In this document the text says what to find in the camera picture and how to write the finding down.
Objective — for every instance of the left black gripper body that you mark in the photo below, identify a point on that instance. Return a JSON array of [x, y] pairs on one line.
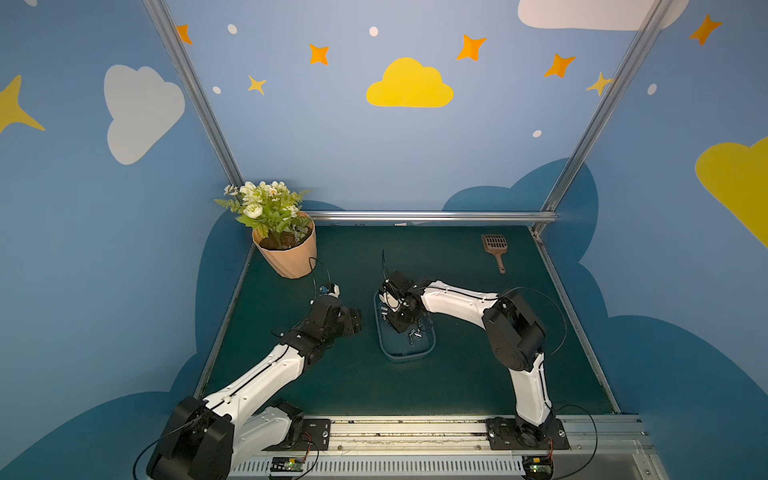
[[346, 318]]

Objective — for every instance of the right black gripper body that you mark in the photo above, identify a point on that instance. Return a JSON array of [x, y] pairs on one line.
[[400, 313]]

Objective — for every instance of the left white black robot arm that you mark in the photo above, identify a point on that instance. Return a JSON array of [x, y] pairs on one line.
[[205, 438]]

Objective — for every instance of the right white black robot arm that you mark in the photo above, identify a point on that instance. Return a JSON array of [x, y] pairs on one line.
[[515, 334]]

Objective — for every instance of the translucent blue storage box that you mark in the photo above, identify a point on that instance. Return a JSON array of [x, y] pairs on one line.
[[408, 346]]

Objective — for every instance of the terracotta flower pot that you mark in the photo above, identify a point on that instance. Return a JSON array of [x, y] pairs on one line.
[[292, 263]]

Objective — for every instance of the brown slotted scoop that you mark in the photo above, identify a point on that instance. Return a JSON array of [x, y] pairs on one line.
[[496, 245]]

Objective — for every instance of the artificial white flower plant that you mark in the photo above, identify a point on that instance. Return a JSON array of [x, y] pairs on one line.
[[271, 210]]

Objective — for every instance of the left small circuit board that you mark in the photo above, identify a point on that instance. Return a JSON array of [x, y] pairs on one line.
[[286, 465]]

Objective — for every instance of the small circuit board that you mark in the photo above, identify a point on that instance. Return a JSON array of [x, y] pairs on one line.
[[286, 465], [537, 467]]

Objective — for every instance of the right small circuit board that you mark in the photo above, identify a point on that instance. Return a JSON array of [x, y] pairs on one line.
[[537, 467]]

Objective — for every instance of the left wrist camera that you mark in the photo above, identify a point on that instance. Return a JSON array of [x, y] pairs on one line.
[[329, 289]]

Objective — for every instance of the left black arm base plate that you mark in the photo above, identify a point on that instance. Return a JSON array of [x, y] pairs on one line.
[[312, 431]]

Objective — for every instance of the aluminium front rail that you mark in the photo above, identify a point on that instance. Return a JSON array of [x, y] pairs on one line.
[[601, 447]]

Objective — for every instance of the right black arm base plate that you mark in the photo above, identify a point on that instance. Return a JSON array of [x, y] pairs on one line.
[[509, 433]]

